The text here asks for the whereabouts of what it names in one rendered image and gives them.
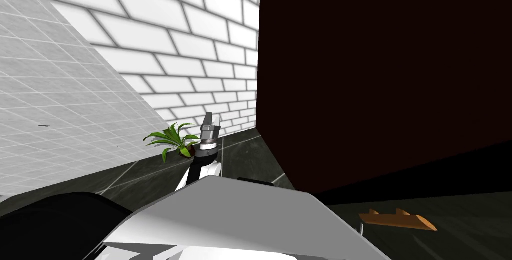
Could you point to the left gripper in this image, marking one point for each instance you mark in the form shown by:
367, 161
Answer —
208, 135

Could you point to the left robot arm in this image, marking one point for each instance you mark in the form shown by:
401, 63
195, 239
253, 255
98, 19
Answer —
48, 228

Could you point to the green potted plant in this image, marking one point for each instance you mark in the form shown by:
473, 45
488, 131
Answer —
172, 138

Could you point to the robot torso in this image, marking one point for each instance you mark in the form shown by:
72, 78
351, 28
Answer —
240, 216

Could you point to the dark brown cupboard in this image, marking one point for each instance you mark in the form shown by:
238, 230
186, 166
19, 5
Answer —
380, 72

